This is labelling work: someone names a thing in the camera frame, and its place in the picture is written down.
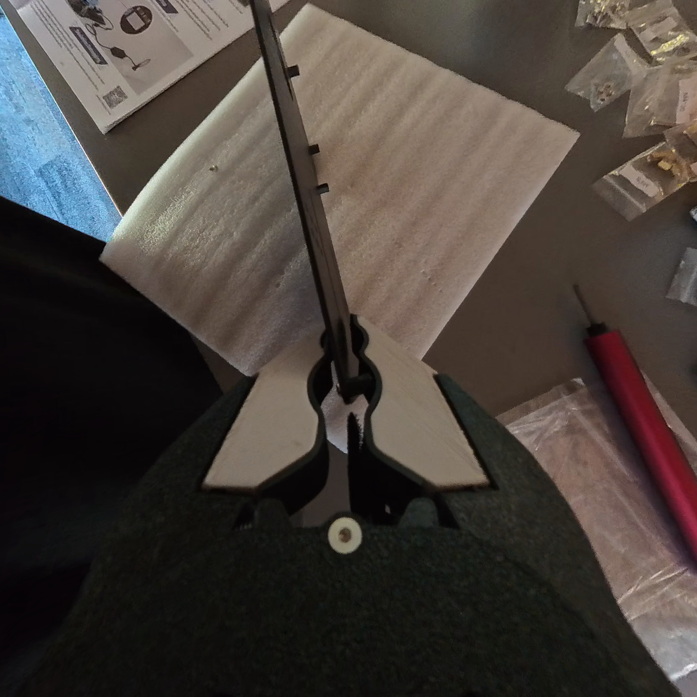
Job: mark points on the white foam sheet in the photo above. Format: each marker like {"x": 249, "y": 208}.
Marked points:
{"x": 435, "y": 190}

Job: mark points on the scattered small screw bags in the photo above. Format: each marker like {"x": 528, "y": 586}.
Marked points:
{"x": 626, "y": 185}

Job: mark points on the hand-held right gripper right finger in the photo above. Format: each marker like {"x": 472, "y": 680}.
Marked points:
{"x": 430, "y": 430}

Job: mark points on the printed instruction leaflet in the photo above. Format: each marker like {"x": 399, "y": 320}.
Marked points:
{"x": 136, "y": 65}

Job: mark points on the black metal chassis plate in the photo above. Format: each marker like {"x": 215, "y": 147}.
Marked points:
{"x": 300, "y": 163}

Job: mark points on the large clear plastic bag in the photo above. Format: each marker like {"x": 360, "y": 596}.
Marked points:
{"x": 615, "y": 517}

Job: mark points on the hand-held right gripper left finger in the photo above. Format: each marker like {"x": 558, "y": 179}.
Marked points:
{"x": 261, "y": 435}

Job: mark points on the pink screwdriver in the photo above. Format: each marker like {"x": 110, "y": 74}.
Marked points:
{"x": 642, "y": 408}

